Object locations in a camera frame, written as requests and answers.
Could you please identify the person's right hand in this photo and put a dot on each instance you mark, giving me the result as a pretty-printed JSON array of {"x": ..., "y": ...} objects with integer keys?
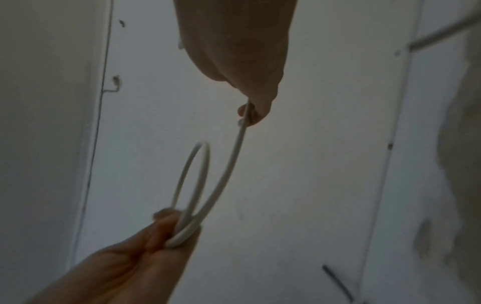
[{"x": 240, "y": 44}]

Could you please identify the small metal wall hook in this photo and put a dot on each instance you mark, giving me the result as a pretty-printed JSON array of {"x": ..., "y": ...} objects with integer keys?
[{"x": 116, "y": 80}]

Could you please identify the person's left hand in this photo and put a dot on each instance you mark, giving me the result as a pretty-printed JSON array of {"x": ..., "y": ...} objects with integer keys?
[{"x": 124, "y": 267}]

